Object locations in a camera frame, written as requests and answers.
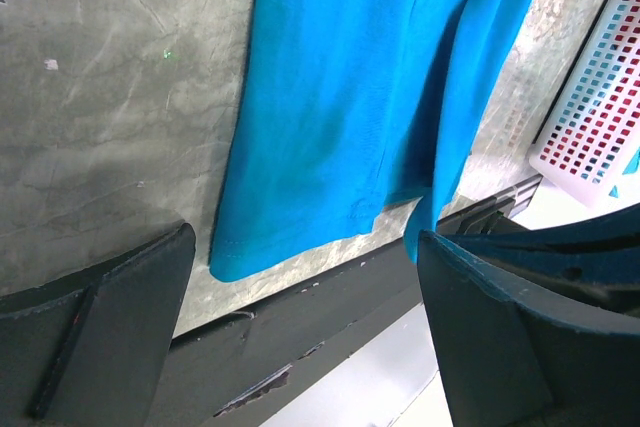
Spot teal blue t-shirt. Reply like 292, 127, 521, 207
209, 0, 532, 282

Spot white plastic laundry basket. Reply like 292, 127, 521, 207
528, 0, 639, 207

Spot aluminium frame rail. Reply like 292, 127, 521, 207
504, 174, 543, 218

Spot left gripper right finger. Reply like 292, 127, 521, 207
417, 232, 639, 426

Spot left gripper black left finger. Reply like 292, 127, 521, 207
1, 223, 196, 426

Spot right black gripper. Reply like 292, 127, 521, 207
447, 204, 639, 318

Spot black mounting beam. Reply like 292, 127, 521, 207
146, 240, 421, 426

